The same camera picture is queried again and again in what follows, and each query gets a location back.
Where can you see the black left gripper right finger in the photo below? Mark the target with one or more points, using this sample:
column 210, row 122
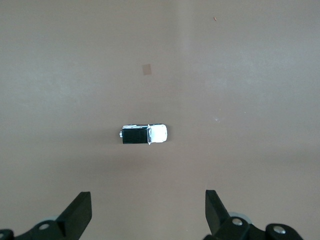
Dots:
column 217, row 217

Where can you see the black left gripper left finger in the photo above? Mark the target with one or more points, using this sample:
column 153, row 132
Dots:
column 75, row 220

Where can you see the white jeep toy black roof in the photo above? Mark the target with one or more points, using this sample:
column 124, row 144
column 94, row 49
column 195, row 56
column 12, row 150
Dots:
column 155, row 133

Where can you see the brown tape square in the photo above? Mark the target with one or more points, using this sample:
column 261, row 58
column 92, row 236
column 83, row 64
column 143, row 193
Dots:
column 147, row 69

